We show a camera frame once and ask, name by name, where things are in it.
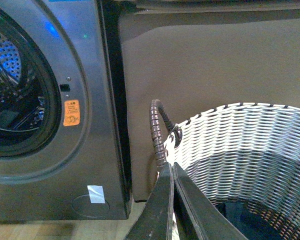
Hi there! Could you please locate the grey front-load washing machine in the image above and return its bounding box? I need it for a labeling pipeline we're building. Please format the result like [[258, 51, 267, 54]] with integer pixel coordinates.
[[0, 0, 131, 222]]

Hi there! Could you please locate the orange warning sticker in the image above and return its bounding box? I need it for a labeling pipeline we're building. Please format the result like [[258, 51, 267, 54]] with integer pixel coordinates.
[[63, 99, 80, 127]]

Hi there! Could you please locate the dark navy cloth garment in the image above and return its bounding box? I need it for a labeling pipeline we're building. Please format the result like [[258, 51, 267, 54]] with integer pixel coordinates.
[[216, 201, 282, 240]]

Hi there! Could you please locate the white tape piece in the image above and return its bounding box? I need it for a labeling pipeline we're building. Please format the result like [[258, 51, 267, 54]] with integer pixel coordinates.
[[87, 185, 106, 204]]

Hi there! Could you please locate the white woven laundry basket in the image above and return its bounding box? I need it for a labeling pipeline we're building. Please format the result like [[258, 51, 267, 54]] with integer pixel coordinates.
[[149, 99, 300, 240]]

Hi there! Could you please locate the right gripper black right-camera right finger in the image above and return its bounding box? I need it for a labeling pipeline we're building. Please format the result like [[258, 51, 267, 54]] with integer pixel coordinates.
[[173, 163, 247, 240]]

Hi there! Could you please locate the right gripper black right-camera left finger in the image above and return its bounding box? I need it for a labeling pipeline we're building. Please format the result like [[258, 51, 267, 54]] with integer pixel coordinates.
[[124, 162, 174, 240]]

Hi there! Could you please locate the brown sofa side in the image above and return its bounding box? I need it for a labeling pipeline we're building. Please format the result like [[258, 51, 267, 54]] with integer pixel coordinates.
[[118, 0, 300, 202]]

